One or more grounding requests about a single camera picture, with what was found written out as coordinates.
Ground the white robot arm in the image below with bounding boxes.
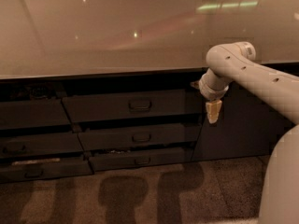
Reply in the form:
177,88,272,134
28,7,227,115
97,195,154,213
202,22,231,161
191,42,299,224

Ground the dark cabinet door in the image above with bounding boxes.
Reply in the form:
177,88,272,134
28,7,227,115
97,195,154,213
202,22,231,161
192,82,293,161

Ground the dark drawer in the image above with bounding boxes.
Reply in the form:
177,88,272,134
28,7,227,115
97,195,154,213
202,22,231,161
89,147,192,172
0,159,93,183
0,100,69,130
78,123,201,150
0,133,82,158
63,90,201,122

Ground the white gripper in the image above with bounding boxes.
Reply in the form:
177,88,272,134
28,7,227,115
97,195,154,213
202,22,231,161
191,75,230,124

